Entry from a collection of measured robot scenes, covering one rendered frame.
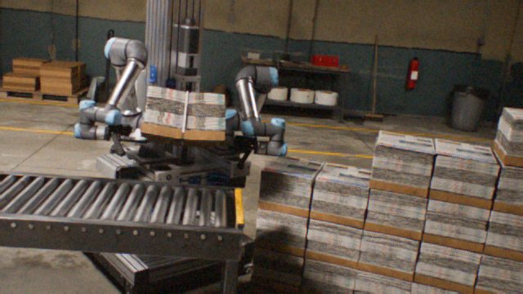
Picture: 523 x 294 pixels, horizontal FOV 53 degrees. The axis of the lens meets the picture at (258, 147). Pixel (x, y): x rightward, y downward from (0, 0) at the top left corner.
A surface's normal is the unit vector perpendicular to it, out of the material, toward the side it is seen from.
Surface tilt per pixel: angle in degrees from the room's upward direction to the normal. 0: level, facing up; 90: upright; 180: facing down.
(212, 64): 90
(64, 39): 90
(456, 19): 90
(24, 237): 90
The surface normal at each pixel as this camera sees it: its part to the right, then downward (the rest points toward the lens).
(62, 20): 0.06, 0.25
